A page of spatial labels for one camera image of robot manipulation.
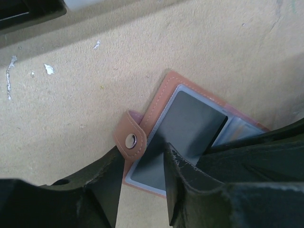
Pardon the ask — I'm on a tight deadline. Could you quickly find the white plastic bin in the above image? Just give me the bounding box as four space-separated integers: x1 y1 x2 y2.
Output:
63 0 100 10

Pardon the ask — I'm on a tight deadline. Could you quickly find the black left plastic bin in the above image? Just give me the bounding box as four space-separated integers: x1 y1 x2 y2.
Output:
0 0 67 33

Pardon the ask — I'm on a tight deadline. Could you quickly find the light blue card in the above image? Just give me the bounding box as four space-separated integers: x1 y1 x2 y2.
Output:
212 117 265 147

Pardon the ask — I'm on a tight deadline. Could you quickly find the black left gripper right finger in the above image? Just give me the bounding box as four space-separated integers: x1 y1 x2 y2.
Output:
163 144 304 228

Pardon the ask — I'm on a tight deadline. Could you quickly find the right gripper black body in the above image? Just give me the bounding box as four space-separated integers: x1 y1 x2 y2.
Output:
196 119 304 182

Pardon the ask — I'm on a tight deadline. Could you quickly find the pink leather card holder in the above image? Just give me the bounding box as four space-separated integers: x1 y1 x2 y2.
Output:
114 71 267 197

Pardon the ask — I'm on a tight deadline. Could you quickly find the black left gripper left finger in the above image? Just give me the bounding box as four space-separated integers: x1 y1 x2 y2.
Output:
0 147 124 228

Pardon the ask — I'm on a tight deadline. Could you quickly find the black card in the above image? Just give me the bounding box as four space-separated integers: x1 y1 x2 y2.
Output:
130 91 228 192

